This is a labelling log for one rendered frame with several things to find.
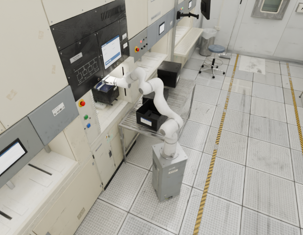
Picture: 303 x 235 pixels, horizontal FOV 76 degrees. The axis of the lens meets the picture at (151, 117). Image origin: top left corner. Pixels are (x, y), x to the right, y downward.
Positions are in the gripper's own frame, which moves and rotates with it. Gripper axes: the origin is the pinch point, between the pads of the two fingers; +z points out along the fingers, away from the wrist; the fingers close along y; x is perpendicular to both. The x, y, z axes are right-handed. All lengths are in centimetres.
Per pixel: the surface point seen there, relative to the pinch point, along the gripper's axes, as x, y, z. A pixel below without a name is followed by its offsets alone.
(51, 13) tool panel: 78, -58, -19
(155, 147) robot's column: -48, -28, -73
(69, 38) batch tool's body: 61, -49, -19
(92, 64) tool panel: 35, -33, -19
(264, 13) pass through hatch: -13, 413, -159
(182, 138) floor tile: -123, 65, -82
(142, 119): -37, -5, -47
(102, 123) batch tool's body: -36.5, -29.1, -11.8
